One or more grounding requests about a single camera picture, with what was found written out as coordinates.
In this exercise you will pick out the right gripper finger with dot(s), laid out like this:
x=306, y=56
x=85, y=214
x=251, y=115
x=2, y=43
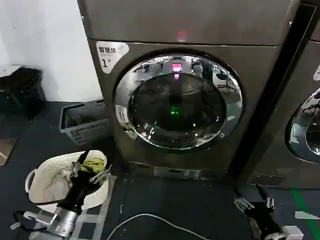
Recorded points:
x=243, y=203
x=270, y=202

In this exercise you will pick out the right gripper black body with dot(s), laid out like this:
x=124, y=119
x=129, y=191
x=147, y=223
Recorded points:
x=265, y=223

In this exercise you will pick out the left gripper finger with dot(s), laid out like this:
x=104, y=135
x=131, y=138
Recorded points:
x=100, y=177
x=79, y=163

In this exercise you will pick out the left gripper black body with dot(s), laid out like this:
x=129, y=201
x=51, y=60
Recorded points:
x=77, y=191

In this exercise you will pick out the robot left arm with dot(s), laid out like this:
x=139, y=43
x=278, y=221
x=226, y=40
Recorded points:
x=58, y=222

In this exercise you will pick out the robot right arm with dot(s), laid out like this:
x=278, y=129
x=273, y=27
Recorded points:
x=292, y=232

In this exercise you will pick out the yellow-green garment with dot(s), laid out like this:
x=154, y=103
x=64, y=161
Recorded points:
x=93, y=163

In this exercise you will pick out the white garment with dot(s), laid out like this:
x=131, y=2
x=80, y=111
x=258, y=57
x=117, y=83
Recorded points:
x=58, y=186

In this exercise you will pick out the white perforated laundry basket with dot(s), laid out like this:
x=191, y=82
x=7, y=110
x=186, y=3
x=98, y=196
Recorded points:
x=51, y=170

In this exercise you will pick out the grey slotted plastic basket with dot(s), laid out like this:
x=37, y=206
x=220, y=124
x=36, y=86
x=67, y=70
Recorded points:
x=83, y=133

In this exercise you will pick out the green floor tape strip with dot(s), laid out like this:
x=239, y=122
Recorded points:
x=303, y=203

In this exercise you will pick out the clear checkered floor mat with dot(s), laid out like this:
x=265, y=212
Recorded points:
x=96, y=220

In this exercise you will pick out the dark clothes in grey basket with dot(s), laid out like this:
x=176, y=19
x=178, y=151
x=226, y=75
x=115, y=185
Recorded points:
x=82, y=120

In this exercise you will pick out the small white door sticker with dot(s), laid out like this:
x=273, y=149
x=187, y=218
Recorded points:
x=122, y=113

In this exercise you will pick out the round chrome-rimmed dryer door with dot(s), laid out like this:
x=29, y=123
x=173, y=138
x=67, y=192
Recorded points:
x=306, y=127

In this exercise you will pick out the grey dryer with partial door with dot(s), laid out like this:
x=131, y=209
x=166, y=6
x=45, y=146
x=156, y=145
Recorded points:
x=287, y=100

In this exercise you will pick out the round glass dryer door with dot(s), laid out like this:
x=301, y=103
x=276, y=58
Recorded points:
x=178, y=100

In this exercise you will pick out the white numbered dryer label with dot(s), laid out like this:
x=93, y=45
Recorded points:
x=111, y=55

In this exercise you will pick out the grey front-load dryer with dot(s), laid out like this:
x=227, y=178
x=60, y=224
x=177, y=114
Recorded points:
x=195, y=30

